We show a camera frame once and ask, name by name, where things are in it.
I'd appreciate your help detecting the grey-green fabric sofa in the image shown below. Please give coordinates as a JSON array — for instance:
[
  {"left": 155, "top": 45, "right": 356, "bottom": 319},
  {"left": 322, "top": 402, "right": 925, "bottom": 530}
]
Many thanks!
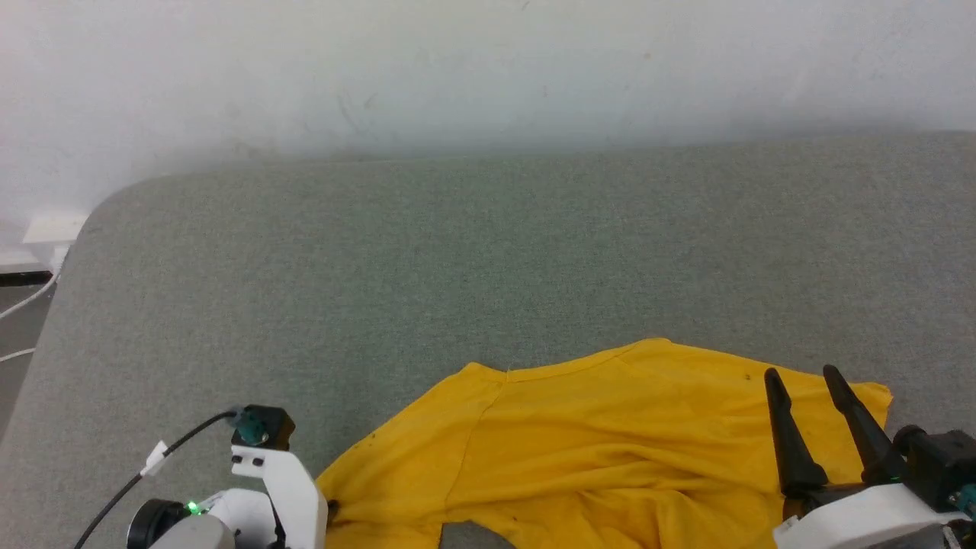
[{"left": 0, "top": 131, "right": 976, "bottom": 549}]

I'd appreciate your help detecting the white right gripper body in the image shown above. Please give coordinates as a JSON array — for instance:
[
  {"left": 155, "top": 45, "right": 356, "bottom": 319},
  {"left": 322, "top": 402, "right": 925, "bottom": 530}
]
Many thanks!
[{"left": 773, "top": 480, "right": 971, "bottom": 549}]

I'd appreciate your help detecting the yellow shirt with cartoon print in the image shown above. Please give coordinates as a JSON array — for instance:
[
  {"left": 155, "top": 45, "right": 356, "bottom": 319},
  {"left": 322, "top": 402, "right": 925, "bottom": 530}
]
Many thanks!
[{"left": 314, "top": 338, "right": 894, "bottom": 549}]

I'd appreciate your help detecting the white wall socket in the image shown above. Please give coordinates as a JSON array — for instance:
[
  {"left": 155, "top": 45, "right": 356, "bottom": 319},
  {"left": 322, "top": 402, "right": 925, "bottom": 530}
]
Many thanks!
[{"left": 22, "top": 213, "right": 89, "bottom": 276}]

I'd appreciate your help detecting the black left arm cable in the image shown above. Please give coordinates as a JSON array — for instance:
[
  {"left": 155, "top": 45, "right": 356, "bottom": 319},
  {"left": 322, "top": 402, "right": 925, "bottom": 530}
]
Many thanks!
[{"left": 75, "top": 409, "right": 246, "bottom": 549}]

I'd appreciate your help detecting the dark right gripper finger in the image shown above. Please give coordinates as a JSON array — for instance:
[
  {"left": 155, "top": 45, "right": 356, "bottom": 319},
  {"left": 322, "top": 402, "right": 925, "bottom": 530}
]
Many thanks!
[
  {"left": 821, "top": 364, "right": 909, "bottom": 486},
  {"left": 763, "top": 368, "right": 829, "bottom": 498}
]

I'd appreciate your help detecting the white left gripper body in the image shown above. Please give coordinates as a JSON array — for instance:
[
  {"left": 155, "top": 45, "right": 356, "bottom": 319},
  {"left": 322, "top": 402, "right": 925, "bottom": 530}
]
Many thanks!
[{"left": 230, "top": 445, "right": 329, "bottom": 549}]

